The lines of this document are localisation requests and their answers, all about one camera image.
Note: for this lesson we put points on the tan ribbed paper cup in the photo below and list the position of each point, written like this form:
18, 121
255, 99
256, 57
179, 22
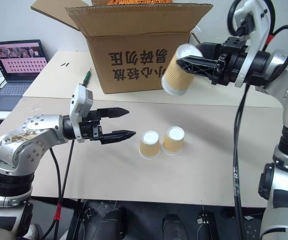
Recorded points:
149, 147
177, 80
173, 143

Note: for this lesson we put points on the small dark rounded shape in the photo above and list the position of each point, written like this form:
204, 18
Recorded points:
173, 227

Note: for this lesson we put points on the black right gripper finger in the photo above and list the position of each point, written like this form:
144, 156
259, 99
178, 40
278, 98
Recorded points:
211, 50
201, 65

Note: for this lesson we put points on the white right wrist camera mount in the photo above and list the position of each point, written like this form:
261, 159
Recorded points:
257, 27

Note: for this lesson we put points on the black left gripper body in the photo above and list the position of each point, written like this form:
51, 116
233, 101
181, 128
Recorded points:
90, 128

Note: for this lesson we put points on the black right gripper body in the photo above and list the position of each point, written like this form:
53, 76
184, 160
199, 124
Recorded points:
230, 67

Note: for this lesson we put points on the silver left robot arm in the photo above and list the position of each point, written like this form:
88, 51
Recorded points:
33, 147

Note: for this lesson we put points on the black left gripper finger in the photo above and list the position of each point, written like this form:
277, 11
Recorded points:
113, 112
118, 135

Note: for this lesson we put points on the orange contents of box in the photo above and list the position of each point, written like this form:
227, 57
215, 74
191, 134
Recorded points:
133, 2

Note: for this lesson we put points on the black box with white label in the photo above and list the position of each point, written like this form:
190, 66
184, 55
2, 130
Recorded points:
205, 225

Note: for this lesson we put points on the large dark rounded shape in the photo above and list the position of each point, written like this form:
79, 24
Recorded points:
108, 222

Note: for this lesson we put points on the open brown cardboard box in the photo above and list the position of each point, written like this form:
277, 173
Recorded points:
133, 30

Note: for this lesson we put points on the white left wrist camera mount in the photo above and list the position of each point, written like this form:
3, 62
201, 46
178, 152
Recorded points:
80, 100

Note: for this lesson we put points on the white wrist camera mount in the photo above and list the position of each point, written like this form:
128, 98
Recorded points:
257, 27
80, 100

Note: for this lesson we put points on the dark blue open laptop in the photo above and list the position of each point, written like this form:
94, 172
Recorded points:
18, 65

